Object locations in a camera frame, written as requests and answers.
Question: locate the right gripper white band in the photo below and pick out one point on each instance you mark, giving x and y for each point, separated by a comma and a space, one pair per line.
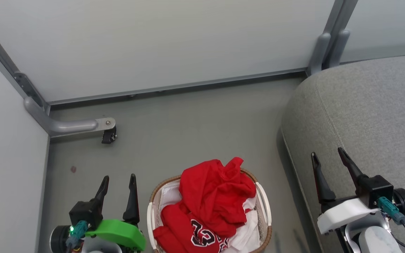
343, 212

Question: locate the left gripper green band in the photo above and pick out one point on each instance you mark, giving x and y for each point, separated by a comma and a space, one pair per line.
118, 232

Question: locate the red basketball jersey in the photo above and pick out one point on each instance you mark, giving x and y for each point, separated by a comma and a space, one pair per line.
213, 196

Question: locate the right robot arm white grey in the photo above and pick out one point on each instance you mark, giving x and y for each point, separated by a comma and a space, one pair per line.
374, 239

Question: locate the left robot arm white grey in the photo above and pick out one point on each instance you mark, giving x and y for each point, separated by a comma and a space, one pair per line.
100, 247

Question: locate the white wicker-rimmed laundry basket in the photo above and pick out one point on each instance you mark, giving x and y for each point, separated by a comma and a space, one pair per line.
264, 214

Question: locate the white clothing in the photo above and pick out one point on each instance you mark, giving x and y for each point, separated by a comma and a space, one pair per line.
248, 235

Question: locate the black caster wheel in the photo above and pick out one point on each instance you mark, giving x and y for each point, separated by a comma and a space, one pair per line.
109, 136

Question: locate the grey fabric sofa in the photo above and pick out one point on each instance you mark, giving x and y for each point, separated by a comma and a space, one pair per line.
364, 116

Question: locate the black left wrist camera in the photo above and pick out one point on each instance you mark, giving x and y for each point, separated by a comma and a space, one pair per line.
58, 239

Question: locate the grey partition post with foot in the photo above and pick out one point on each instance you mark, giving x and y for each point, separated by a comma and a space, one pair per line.
69, 125

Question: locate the grey partition bottom rail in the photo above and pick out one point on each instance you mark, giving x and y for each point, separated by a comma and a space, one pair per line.
174, 86

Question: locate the grey double partition post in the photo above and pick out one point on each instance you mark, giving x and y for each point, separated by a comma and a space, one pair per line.
323, 45

